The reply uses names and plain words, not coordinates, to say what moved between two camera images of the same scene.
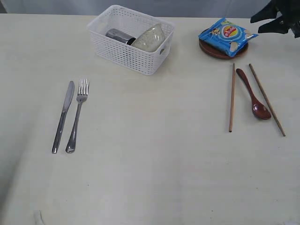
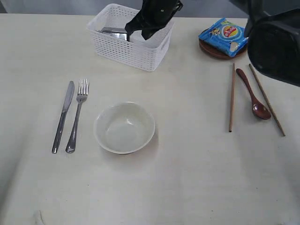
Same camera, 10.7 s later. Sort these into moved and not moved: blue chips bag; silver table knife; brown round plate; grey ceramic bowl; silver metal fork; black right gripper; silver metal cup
Moved: grey ceramic bowl; black right gripper; silver metal cup
Not moved: blue chips bag; brown round plate; silver table knife; silver metal fork
